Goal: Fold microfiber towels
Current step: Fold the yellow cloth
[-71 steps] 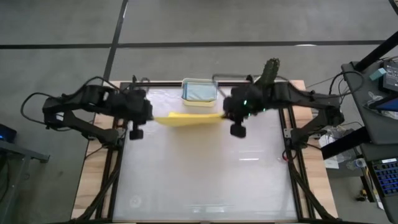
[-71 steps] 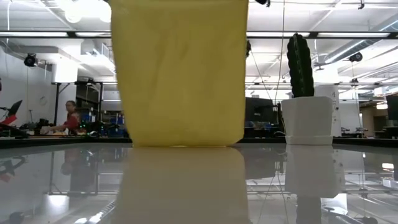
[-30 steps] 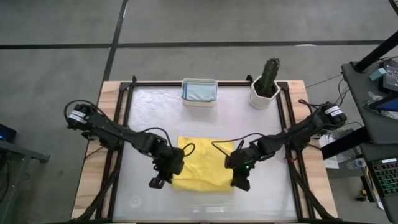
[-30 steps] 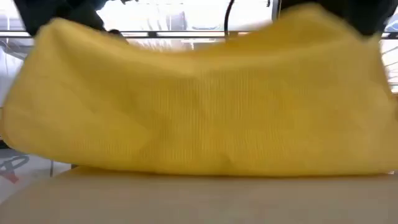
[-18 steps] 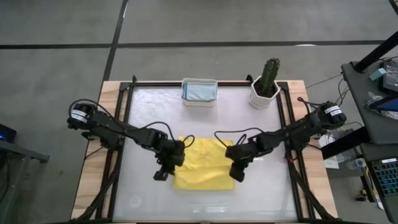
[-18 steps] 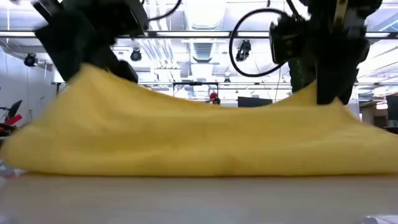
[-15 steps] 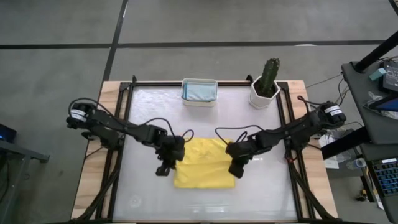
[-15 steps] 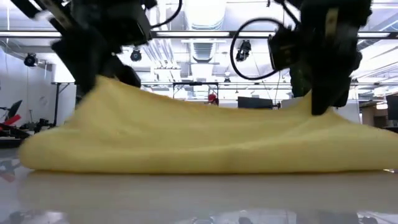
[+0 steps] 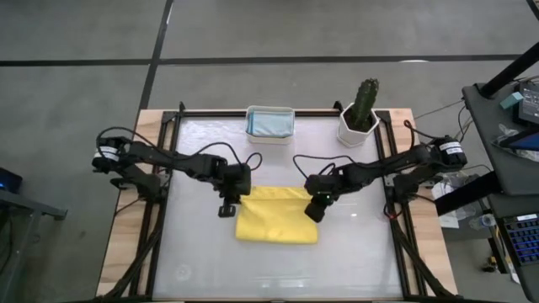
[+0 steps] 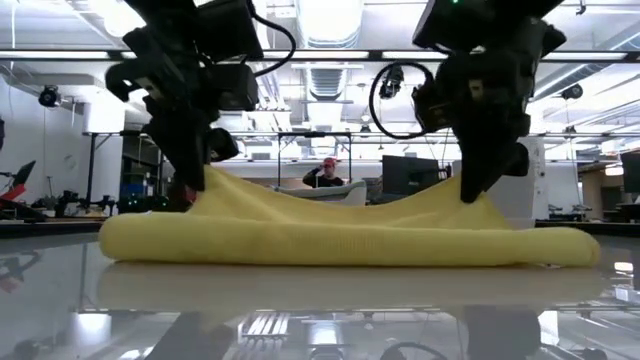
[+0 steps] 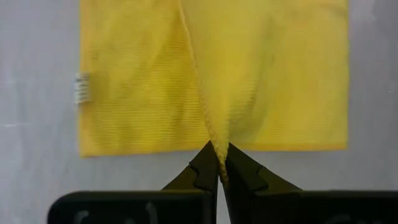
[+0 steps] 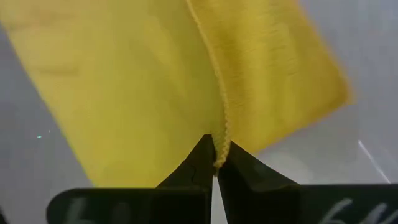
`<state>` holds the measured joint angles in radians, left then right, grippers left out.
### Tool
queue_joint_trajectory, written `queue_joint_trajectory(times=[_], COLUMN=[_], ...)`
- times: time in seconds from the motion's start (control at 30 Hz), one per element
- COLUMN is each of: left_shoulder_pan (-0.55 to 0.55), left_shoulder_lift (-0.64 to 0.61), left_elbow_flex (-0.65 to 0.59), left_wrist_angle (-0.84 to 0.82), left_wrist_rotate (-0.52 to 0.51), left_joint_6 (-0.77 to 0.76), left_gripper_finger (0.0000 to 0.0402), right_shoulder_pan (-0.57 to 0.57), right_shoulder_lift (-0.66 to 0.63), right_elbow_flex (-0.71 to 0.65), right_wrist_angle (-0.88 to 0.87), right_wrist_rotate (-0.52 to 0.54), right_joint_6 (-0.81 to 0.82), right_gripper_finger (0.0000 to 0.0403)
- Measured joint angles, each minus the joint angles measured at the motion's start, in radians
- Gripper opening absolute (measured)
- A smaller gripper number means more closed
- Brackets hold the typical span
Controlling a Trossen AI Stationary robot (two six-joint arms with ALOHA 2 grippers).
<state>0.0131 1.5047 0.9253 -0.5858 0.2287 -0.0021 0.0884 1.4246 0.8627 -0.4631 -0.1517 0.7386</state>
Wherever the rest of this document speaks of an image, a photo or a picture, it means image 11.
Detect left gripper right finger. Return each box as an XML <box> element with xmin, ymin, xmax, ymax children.
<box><xmin>223</xmin><ymin>142</ymin><xmax>302</xmax><ymax>224</ymax></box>

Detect white glossy table mat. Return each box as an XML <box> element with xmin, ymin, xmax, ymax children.
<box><xmin>0</xmin><ymin>0</ymin><xmax>398</xmax><ymax>224</ymax></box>

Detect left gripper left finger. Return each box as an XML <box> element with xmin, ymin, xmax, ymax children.
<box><xmin>161</xmin><ymin>140</ymin><xmax>220</xmax><ymax>224</ymax></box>

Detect yellow microfiber towel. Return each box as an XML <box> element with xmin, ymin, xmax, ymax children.
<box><xmin>77</xmin><ymin>0</ymin><xmax>349</xmax><ymax>189</ymax></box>

